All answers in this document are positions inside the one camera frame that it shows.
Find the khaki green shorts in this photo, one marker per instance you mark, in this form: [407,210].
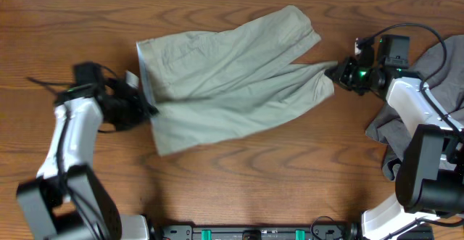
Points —
[210,87]

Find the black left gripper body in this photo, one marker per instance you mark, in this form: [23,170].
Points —
[127,112]

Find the grey garment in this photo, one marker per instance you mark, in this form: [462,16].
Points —
[409,102]

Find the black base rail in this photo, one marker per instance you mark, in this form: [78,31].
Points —
[323,228]

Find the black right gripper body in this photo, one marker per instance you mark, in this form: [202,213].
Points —
[356,77]

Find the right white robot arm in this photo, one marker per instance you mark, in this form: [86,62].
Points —
[429,182]

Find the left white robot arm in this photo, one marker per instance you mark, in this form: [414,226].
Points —
[66,200]

